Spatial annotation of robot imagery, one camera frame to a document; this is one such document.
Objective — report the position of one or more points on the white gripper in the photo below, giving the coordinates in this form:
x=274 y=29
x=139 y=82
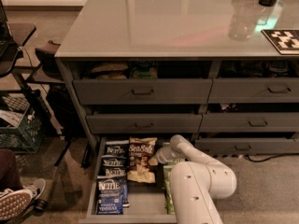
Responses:
x=163 y=155

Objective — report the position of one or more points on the brown sea salt chip bag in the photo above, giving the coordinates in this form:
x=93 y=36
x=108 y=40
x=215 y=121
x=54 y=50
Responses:
x=139 y=153

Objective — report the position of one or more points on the dark red sneaker sole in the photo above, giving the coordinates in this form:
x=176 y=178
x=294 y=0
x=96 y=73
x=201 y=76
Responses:
x=13 y=202

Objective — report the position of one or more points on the person leg dark trousers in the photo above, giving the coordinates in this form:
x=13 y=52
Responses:
x=9 y=172

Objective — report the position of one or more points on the blue Kettle bag front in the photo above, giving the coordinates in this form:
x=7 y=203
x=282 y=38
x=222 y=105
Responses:
x=109 y=196

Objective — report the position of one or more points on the middle right grey drawer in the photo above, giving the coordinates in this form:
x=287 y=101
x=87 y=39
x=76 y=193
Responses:
x=249 y=122

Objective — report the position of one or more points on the open bottom left drawer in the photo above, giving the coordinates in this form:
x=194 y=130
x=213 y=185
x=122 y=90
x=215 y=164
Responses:
x=146 y=201

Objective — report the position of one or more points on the top right grey drawer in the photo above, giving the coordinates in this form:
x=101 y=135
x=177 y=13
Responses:
x=254 y=90

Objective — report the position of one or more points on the black white marker tag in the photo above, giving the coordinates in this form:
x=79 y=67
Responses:
x=286 y=42

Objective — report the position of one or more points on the black office chair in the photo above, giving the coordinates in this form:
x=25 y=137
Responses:
x=10 y=51

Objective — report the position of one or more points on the top left grey drawer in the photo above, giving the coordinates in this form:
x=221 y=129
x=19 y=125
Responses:
x=176 y=91

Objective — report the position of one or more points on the green Kettle bag front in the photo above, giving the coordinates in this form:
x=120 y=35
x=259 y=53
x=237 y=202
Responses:
x=168 y=199

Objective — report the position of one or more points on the middle left grey drawer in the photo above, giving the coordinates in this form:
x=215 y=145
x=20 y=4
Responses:
x=144 y=123

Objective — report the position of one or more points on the tan bag in top drawer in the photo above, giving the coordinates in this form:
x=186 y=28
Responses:
x=110 y=70

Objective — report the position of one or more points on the green kettle bag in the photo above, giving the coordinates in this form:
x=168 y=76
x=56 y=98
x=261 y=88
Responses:
x=168 y=199
x=167 y=170

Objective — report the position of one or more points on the white sneaker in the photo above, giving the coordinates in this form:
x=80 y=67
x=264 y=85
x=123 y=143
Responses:
x=37 y=187

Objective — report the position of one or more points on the blue kettle bag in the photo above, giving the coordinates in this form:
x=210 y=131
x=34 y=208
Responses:
x=109 y=196
x=120 y=173
x=114 y=163
x=117 y=148

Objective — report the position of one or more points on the green bag in top drawer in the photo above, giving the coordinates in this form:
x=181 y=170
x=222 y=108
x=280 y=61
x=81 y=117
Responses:
x=143 y=70

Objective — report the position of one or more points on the green plastic crate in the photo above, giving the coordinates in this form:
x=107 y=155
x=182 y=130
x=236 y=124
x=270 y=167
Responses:
x=26 y=132

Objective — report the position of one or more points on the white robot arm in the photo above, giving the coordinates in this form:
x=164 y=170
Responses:
x=196 y=182

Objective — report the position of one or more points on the bottom right grey drawer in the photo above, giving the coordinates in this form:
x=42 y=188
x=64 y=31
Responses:
x=250 y=146

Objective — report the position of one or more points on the blue Kettle bag back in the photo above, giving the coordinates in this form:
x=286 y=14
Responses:
x=117 y=148

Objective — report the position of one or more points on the grey drawer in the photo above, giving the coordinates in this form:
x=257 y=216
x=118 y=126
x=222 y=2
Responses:
x=176 y=91
x=249 y=122
x=250 y=146
x=254 y=90
x=144 y=123

